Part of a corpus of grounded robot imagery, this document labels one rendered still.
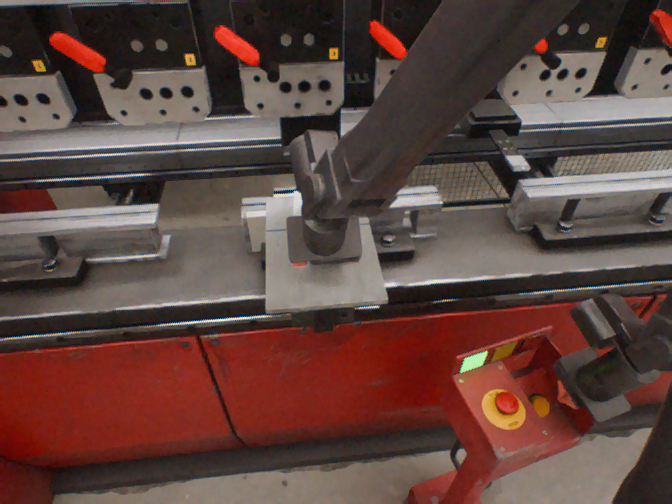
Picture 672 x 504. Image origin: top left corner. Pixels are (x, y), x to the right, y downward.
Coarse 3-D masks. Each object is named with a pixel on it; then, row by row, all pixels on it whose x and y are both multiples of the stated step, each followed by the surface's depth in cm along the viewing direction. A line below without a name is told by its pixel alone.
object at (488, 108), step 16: (480, 112) 99; (496, 112) 99; (512, 112) 99; (464, 128) 102; (480, 128) 99; (496, 128) 99; (512, 128) 100; (496, 144) 96; (512, 144) 95; (512, 160) 91
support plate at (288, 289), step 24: (288, 216) 79; (288, 264) 71; (312, 264) 71; (336, 264) 71; (360, 264) 71; (288, 288) 67; (312, 288) 67; (336, 288) 67; (360, 288) 67; (384, 288) 67
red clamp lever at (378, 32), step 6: (372, 24) 58; (378, 24) 58; (372, 30) 58; (378, 30) 58; (384, 30) 58; (372, 36) 59; (378, 36) 58; (384, 36) 59; (390, 36) 59; (378, 42) 59; (384, 42) 59; (390, 42) 59; (396, 42) 60; (390, 48) 60; (396, 48) 60; (402, 48) 60; (396, 54) 60; (402, 54) 60
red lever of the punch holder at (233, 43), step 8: (216, 32) 56; (224, 32) 56; (232, 32) 58; (224, 40) 57; (232, 40) 57; (240, 40) 58; (232, 48) 57; (240, 48) 58; (248, 48) 58; (240, 56) 58; (248, 56) 58; (256, 56) 59; (256, 64) 60; (264, 64) 60; (272, 64) 61; (272, 72) 60; (272, 80) 61
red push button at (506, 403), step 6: (498, 396) 75; (504, 396) 75; (510, 396) 75; (498, 402) 74; (504, 402) 74; (510, 402) 74; (516, 402) 74; (498, 408) 74; (504, 408) 74; (510, 408) 74; (516, 408) 74; (504, 414) 76
